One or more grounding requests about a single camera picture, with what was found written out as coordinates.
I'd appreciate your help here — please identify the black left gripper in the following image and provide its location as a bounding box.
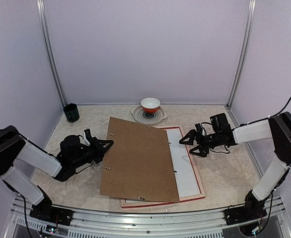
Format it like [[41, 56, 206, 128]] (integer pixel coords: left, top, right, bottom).
[[71, 136, 114, 169]]

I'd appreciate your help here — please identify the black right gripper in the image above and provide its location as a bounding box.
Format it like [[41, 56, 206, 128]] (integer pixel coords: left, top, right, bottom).
[[180, 129, 221, 157]]

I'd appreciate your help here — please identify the brown backing board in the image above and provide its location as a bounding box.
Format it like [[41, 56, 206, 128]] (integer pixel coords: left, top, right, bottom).
[[100, 117, 180, 203]]

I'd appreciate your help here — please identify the cat photo print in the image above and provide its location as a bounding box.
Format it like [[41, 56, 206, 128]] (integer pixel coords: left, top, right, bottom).
[[166, 128, 201, 199]]

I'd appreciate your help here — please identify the red wooden picture frame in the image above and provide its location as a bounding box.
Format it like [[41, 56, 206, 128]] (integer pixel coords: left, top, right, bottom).
[[121, 125, 206, 208]]

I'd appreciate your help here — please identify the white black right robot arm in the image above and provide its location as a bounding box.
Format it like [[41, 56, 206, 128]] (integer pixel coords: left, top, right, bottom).
[[179, 112, 291, 220]]

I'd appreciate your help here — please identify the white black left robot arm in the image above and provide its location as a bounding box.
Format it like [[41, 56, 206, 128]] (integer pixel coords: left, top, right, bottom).
[[0, 125, 114, 221]]

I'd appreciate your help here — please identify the grey striped plate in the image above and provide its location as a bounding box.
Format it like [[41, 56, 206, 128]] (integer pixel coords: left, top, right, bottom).
[[131, 106, 168, 125]]

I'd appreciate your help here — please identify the dark green mug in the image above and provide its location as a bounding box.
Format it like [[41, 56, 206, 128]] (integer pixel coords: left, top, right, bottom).
[[63, 103, 80, 123]]

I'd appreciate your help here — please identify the orange white bowl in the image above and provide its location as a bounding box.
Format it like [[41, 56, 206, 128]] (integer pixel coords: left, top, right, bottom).
[[141, 98, 161, 113]]

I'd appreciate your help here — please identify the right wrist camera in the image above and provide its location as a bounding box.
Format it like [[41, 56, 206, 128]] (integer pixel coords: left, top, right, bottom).
[[195, 123, 207, 137]]

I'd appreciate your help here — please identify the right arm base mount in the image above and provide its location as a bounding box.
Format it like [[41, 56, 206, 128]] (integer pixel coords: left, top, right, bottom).
[[224, 206, 267, 226]]

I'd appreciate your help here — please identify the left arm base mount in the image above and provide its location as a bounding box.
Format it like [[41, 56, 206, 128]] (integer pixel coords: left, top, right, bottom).
[[30, 204, 73, 226]]

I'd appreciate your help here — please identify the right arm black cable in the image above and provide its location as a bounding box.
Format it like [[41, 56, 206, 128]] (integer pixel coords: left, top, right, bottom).
[[269, 92, 291, 119]]

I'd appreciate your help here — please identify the right aluminium post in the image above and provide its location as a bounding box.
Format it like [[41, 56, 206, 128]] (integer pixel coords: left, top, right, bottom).
[[226, 0, 256, 110]]

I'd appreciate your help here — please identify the aluminium post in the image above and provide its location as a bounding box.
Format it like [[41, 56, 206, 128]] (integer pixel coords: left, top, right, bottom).
[[36, 0, 67, 107], [226, 0, 256, 110]]

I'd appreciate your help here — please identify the left aluminium post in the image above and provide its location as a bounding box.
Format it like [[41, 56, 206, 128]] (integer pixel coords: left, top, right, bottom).
[[36, 0, 67, 107]]

